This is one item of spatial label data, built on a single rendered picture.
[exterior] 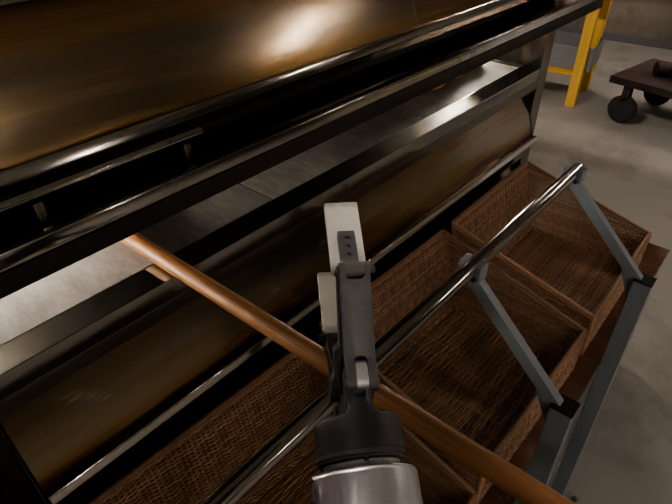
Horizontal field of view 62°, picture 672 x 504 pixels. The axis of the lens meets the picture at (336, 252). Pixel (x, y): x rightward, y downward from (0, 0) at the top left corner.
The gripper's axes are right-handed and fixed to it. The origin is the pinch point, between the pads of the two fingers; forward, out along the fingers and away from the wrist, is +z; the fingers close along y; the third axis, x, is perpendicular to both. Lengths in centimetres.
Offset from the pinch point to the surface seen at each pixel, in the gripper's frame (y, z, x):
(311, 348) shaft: 25.2, -1.1, -1.7
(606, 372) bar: 89, 9, 79
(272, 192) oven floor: 49, 42, -5
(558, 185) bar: 47, 39, 57
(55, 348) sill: 32, 4, -39
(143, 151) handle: 7.1, 19.7, -21.4
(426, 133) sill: 59, 66, 35
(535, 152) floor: 257, 215, 188
